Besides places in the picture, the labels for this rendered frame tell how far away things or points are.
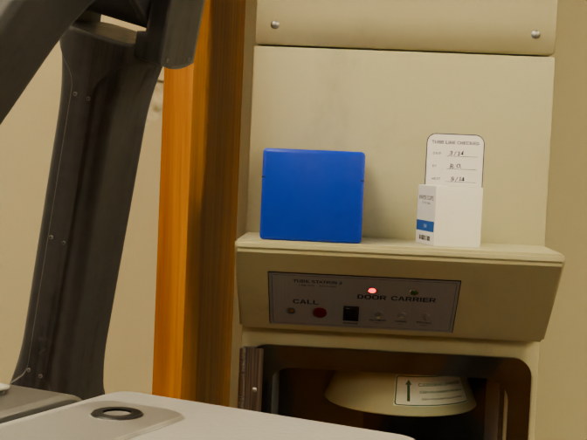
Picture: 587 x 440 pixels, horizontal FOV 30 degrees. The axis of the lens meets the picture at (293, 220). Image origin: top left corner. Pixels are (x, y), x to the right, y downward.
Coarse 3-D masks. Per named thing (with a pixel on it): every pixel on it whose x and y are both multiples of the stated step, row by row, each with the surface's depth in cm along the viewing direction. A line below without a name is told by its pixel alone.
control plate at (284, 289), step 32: (288, 288) 111; (320, 288) 110; (352, 288) 110; (384, 288) 110; (416, 288) 109; (448, 288) 109; (288, 320) 115; (320, 320) 114; (384, 320) 114; (416, 320) 113; (448, 320) 113
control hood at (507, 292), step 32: (256, 256) 107; (288, 256) 107; (320, 256) 107; (352, 256) 106; (384, 256) 106; (416, 256) 106; (448, 256) 106; (480, 256) 106; (512, 256) 105; (544, 256) 106; (256, 288) 111; (480, 288) 109; (512, 288) 108; (544, 288) 108; (256, 320) 115; (480, 320) 113; (512, 320) 112; (544, 320) 112
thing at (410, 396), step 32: (288, 352) 117; (320, 352) 117; (352, 352) 117; (384, 352) 117; (416, 352) 117; (288, 384) 118; (320, 384) 117; (352, 384) 117; (384, 384) 117; (416, 384) 117; (448, 384) 117; (480, 384) 116; (512, 384) 116; (320, 416) 118; (352, 416) 117; (384, 416) 117; (416, 416) 117; (448, 416) 117; (480, 416) 117; (512, 416) 116
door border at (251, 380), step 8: (248, 352) 118; (256, 352) 118; (248, 360) 118; (256, 360) 118; (248, 368) 118; (256, 368) 118; (240, 376) 117; (248, 376) 118; (256, 376) 118; (240, 384) 118; (248, 384) 118; (256, 384) 118; (240, 392) 118; (248, 392) 118; (256, 392) 118; (248, 400) 118; (256, 400) 118; (248, 408) 118; (256, 408) 118
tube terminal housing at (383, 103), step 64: (256, 64) 117; (320, 64) 117; (384, 64) 117; (448, 64) 116; (512, 64) 116; (256, 128) 118; (320, 128) 117; (384, 128) 117; (448, 128) 117; (512, 128) 116; (256, 192) 118; (384, 192) 117; (512, 192) 116
